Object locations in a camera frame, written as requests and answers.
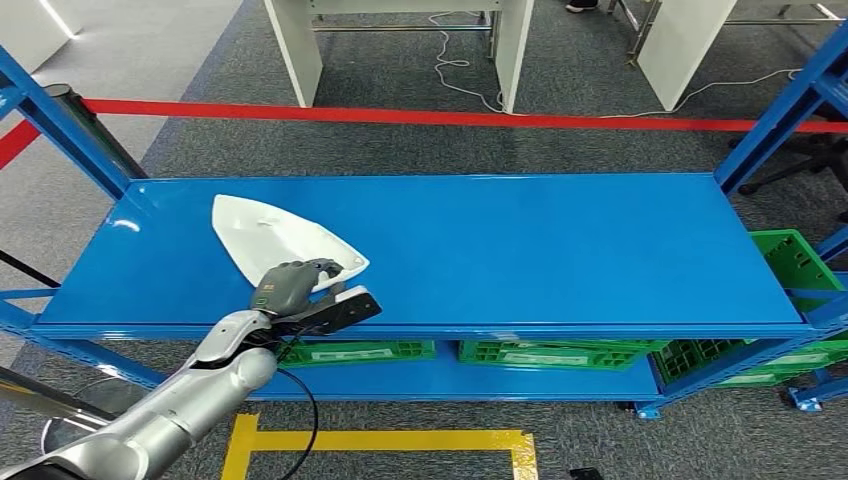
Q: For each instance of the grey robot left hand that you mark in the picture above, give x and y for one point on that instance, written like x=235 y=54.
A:
x=285 y=291

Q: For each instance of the green plastic crate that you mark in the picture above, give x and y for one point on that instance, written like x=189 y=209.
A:
x=318 y=354
x=815 y=354
x=788 y=258
x=682 y=361
x=484 y=354

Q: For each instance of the person's shoe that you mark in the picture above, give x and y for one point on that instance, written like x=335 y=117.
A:
x=582 y=5

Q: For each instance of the short red barrier belt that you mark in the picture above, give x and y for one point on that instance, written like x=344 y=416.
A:
x=14 y=142

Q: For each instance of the white platform with light strips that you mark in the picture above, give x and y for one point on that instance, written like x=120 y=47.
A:
x=26 y=30

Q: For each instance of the long red barrier belt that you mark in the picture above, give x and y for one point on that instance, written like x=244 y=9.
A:
x=397 y=117

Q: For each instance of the dark stanchion post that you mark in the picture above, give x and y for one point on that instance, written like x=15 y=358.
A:
x=99 y=136

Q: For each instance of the white plastic shell part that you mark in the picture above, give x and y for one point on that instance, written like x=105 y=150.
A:
x=265 y=232

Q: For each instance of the chrome stanchion post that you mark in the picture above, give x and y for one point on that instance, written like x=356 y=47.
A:
x=40 y=392

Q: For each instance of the small black floor object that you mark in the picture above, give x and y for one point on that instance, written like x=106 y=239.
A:
x=586 y=475

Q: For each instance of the black office chair base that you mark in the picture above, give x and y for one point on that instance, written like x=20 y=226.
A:
x=818 y=156

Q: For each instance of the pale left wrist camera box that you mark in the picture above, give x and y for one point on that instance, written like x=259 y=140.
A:
x=351 y=308

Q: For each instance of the white desk with metal frame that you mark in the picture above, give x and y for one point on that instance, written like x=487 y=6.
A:
x=298 y=53
x=682 y=46

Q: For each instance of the blue metal shelf rack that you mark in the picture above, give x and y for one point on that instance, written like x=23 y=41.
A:
x=497 y=252

